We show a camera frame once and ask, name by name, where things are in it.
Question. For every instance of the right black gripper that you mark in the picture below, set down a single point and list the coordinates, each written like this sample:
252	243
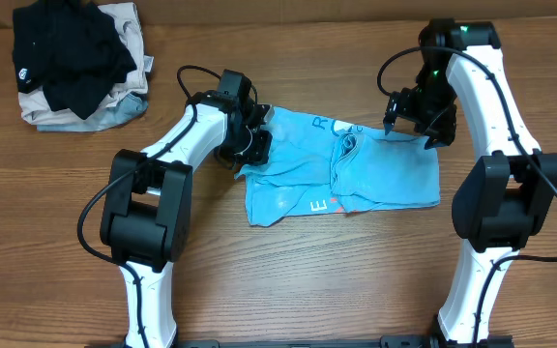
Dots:
404	107

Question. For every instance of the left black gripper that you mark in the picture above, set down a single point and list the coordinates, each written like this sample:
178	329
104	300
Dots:
258	146

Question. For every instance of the light blue printed t-shirt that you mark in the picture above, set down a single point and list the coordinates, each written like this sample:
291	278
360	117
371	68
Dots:
318	165

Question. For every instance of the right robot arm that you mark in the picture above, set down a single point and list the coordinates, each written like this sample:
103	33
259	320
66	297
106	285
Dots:
505	197

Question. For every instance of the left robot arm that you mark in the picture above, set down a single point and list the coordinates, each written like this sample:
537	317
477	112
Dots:
147	202

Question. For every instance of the grey-blue folded garment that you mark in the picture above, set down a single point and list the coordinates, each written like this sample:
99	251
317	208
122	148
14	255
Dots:
130	107

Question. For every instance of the black garment on pile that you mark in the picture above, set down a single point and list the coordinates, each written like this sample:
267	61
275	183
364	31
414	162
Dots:
72	51

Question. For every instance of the beige folded garment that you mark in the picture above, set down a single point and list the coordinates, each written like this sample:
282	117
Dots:
34	106

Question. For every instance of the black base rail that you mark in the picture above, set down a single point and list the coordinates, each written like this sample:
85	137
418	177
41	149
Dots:
298	343

